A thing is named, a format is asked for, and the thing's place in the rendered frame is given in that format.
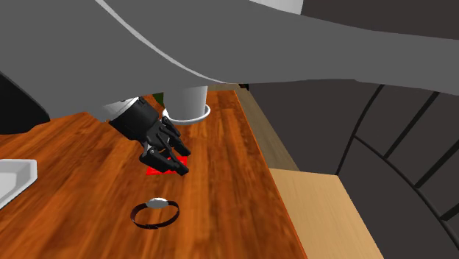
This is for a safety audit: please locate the white rectangular tray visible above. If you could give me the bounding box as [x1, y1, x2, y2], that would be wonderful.
[0, 158, 39, 211]

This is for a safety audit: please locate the dark green object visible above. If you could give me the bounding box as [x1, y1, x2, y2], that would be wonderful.
[152, 92, 166, 109]

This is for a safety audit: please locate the red flat card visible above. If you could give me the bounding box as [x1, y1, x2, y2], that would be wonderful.
[146, 155, 190, 177]

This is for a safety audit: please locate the white cup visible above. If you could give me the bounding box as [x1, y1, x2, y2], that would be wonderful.
[162, 85, 212, 126]

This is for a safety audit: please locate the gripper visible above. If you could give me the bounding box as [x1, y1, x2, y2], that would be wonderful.
[108, 96, 192, 177]

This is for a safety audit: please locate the black wristwatch with white face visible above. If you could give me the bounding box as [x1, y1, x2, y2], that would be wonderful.
[129, 196, 180, 231]

